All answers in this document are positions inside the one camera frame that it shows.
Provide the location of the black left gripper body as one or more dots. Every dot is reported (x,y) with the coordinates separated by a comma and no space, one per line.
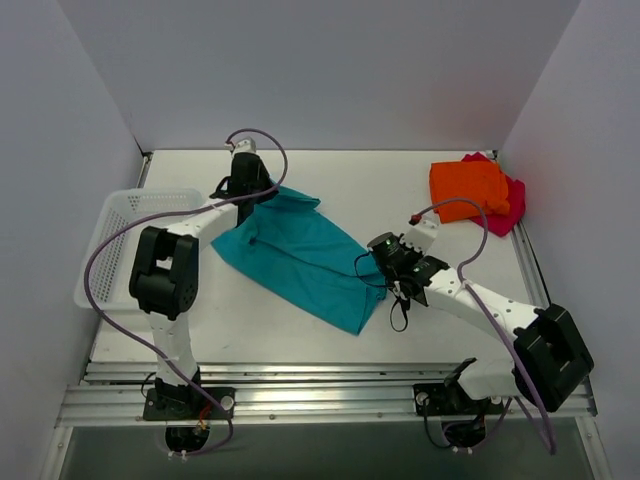
(248,187)

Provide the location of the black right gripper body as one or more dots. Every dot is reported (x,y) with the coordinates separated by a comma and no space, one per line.
(400,288)

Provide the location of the teal t shirt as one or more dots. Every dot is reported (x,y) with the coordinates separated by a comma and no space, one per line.
(292,250)

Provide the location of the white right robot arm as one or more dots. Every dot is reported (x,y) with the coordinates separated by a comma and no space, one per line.
(549,357)

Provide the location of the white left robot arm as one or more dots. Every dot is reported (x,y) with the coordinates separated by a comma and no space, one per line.
(165,273)

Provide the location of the orange folded t shirt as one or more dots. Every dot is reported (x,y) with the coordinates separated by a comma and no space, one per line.
(482,182)

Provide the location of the pink folded t shirt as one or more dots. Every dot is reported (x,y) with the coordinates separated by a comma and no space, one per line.
(501,225)

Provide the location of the white plastic basket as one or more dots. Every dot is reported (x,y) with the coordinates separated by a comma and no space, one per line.
(111,270)

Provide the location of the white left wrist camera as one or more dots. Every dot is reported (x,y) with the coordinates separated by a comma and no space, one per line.
(244,145)

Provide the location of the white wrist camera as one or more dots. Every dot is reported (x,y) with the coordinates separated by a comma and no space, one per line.
(420,237)
(244,145)

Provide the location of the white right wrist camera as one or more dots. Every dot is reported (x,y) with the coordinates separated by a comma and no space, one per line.
(420,237)

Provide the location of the aluminium right side rail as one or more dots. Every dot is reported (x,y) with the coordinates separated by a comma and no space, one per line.
(530,268)

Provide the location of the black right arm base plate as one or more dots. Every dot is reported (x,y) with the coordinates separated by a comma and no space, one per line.
(436,399)

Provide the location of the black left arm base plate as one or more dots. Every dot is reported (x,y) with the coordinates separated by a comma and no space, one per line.
(215,405)

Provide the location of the aluminium front rail frame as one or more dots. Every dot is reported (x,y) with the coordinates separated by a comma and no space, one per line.
(109,393)

